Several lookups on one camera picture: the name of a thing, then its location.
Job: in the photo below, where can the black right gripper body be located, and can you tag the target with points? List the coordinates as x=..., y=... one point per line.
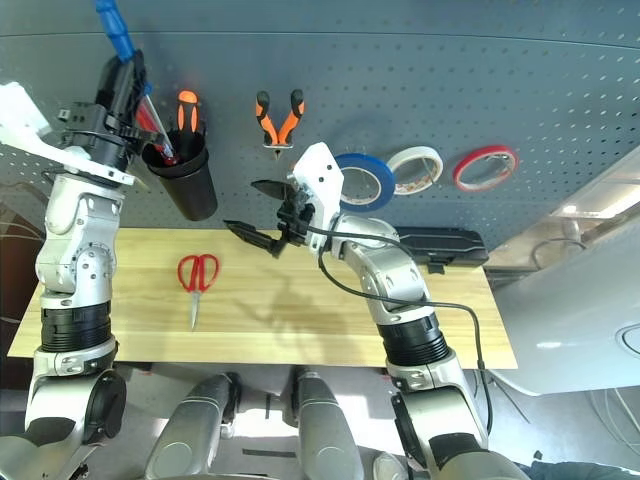
x=297, y=215

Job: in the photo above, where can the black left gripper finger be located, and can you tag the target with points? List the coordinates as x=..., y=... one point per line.
x=142, y=75
x=115, y=95

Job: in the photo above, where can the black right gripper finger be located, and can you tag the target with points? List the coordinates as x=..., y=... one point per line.
x=272, y=190
x=255, y=239

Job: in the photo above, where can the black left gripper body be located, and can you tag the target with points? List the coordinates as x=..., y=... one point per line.
x=100, y=137

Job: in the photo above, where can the orange black needle-nose pliers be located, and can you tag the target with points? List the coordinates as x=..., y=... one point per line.
x=267, y=122

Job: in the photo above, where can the blue tape roll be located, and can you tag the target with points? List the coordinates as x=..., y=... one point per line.
x=386, y=187

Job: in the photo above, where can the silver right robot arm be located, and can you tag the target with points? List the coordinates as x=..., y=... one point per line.
x=395, y=280

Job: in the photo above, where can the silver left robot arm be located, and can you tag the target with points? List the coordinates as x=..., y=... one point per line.
x=80, y=225

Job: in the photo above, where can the grey metal pegboard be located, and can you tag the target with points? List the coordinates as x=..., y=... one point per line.
x=500, y=75

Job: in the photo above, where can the black plastic cup holder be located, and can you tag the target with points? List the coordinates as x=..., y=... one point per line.
x=192, y=195

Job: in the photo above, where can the white tape roll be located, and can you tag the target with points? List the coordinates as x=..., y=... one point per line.
x=415, y=151

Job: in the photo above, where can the black plastic tool case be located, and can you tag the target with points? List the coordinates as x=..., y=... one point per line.
x=450, y=245

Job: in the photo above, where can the red tape roll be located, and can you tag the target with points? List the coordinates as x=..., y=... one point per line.
x=457, y=175

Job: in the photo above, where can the silver left robot leg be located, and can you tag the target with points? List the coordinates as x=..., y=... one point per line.
x=190, y=430

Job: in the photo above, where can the silver robot leg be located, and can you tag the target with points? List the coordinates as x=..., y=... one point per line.
x=325, y=430
x=190, y=430

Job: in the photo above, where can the silver right robot leg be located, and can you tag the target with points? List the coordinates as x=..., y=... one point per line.
x=325, y=430

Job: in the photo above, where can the brown wooden desk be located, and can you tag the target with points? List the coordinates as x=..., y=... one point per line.
x=515, y=252

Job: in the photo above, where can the grey person shoe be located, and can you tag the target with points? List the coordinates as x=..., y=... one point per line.
x=390, y=467

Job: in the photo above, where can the white plastic table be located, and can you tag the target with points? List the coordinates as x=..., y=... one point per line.
x=565, y=325

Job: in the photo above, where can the blue jeans leg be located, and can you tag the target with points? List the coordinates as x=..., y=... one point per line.
x=575, y=472

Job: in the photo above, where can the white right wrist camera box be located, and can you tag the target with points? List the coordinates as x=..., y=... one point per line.
x=320, y=180

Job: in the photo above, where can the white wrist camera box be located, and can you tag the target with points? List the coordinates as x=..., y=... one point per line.
x=20, y=120
x=320, y=180

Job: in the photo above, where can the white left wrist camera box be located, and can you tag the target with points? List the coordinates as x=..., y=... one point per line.
x=20, y=120

